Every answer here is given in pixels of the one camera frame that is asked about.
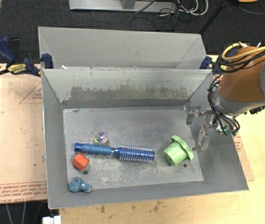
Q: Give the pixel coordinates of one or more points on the blue cloth toy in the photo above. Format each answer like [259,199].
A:
[77,185]

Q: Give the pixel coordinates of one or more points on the grey metal bin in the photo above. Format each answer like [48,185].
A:
[127,125]

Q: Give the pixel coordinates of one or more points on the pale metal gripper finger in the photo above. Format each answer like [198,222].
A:
[196,111]
[204,137]

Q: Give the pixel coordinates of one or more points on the blue hairbrush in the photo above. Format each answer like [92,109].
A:
[113,151]

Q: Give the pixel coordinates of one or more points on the black cylinder on white bracket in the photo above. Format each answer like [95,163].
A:
[256,111]

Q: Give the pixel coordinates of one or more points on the orange-red block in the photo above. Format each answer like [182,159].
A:
[80,161]

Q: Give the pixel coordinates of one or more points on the green plastic flanged cylinder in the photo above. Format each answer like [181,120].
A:
[176,151]

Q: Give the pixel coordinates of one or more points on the clear iridescent ball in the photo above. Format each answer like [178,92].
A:
[100,137]

